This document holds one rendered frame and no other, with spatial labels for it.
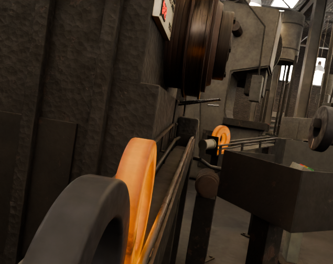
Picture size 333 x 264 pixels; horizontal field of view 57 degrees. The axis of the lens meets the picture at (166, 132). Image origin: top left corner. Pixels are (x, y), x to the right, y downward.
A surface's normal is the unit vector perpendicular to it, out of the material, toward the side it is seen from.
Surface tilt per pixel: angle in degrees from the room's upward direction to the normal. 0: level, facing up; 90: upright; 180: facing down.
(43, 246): 47
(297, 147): 90
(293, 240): 90
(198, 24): 87
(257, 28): 90
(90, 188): 13
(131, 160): 41
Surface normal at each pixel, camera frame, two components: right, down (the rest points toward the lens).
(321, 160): 0.13, 0.07
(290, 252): -0.13, 0.04
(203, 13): -0.09, -0.18
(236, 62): -0.37, 0.00
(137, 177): 0.03, -0.53
